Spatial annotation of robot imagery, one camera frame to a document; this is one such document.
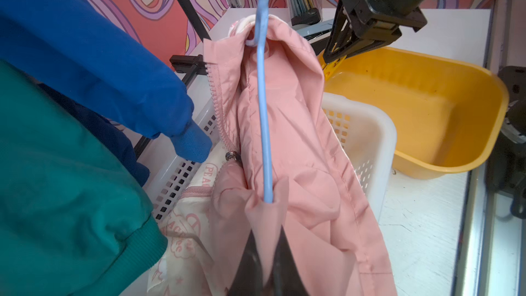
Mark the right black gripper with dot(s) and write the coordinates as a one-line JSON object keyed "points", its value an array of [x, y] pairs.
{"points": [[361, 26]]}

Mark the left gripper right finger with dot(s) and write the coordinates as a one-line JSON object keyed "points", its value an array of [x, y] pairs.
{"points": [[285, 276]]}

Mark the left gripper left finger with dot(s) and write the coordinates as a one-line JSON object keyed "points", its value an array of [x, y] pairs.
{"points": [[248, 279]]}

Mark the pink printed jacket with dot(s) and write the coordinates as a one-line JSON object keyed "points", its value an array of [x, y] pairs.
{"points": [[332, 231]]}

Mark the light blue hanger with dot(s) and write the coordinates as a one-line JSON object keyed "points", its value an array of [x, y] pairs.
{"points": [[259, 42]]}

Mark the white perforated plastic basket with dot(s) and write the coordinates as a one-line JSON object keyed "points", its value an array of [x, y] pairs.
{"points": [[366, 133]]}

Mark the yellow plastic tray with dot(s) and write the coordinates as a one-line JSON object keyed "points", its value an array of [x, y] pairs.
{"points": [[447, 113]]}

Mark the green jacket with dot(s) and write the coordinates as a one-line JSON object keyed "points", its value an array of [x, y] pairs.
{"points": [[73, 220]]}

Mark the blue red white jacket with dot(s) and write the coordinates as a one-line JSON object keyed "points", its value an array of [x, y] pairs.
{"points": [[101, 76]]}

